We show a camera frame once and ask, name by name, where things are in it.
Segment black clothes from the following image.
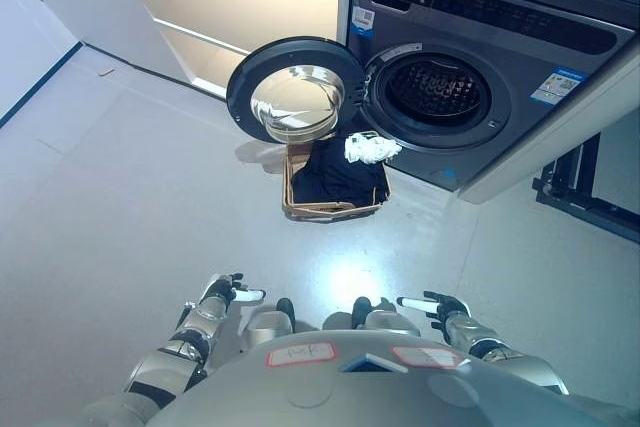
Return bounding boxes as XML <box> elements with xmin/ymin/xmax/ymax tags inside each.
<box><xmin>291</xmin><ymin>139</ymin><xmax>391</xmax><ymax>206</ymax></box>

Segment round washing machine door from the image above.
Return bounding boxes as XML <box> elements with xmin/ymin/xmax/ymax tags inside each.
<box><xmin>225</xmin><ymin>35</ymin><xmax>370</xmax><ymax>146</ymax></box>

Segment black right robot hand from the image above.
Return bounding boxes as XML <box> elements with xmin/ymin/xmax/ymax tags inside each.
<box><xmin>396</xmin><ymin>290</ymin><xmax>471</xmax><ymax>331</ymax></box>

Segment brown woven laundry basket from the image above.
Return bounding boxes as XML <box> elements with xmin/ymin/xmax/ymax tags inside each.
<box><xmin>282</xmin><ymin>130</ymin><xmax>394</xmax><ymax>222</ymax></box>

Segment white blue QR sticker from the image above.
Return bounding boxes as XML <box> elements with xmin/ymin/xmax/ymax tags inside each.
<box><xmin>349</xmin><ymin>5</ymin><xmax>377</xmax><ymax>40</ymax></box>

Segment blue energy label sticker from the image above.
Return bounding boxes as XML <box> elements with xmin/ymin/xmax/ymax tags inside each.
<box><xmin>529</xmin><ymin>66</ymin><xmax>588</xmax><ymax>105</ymax></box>

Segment black metal rack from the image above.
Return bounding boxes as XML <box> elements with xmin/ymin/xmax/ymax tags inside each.
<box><xmin>532</xmin><ymin>131</ymin><xmax>640</xmax><ymax>244</ymax></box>

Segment silver left robot leg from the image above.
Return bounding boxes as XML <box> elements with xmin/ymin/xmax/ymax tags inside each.
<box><xmin>244</xmin><ymin>310</ymin><xmax>294</xmax><ymax>348</ymax></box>

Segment black robot foot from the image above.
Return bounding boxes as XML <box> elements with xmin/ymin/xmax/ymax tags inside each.
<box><xmin>275</xmin><ymin>297</ymin><xmax>297</xmax><ymax>334</ymax></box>
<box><xmin>351</xmin><ymin>296</ymin><xmax>373</xmax><ymax>329</ymax></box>

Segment red-bordered white label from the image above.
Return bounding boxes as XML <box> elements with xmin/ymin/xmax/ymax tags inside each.
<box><xmin>391</xmin><ymin>345</ymin><xmax>464</xmax><ymax>371</ymax></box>
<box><xmin>264</xmin><ymin>341</ymin><xmax>337</xmax><ymax>370</ymax></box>

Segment silver robot torso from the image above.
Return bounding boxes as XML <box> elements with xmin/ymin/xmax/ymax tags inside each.
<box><xmin>149</xmin><ymin>330</ymin><xmax>601</xmax><ymax>427</ymax></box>

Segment blue white card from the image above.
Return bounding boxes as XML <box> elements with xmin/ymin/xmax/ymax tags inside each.
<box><xmin>342</xmin><ymin>352</ymin><xmax>401</xmax><ymax>375</ymax></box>

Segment black right robot foot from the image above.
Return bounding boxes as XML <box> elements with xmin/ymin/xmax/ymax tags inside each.
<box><xmin>351</xmin><ymin>296</ymin><xmax>373</xmax><ymax>329</ymax></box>

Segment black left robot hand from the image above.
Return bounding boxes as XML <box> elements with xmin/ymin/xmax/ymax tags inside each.
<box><xmin>209</xmin><ymin>272</ymin><xmax>267</xmax><ymax>307</ymax></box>

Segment white crumpled cloth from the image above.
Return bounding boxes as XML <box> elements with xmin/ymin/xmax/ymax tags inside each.
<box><xmin>343</xmin><ymin>132</ymin><xmax>403</xmax><ymax>166</ymax></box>

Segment grey front-load washing machine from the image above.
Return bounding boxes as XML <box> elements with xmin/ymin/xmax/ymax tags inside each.
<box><xmin>335</xmin><ymin>0</ymin><xmax>636</xmax><ymax>193</ymax></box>

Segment black left robot foot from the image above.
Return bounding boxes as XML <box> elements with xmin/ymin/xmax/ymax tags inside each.
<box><xmin>275</xmin><ymin>297</ymin><xmax>297</xmax><ymax>334</ymax></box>

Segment silver right robot leg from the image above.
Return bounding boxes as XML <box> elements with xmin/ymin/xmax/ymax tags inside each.
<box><xmin>364</xmin><ymin>309</ymin><xmax>422</xmax><ymax>339</ymax></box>

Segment silver robot leg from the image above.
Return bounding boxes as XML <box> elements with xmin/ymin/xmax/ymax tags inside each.
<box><xmin>244</xmin><ymin>310</ymin><xmax>294</xmax><ymax>348</ymax></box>
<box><xmin>364</xmin><ymin>309</ymin><xmax>422</xmax><ymax>339</ymax></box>

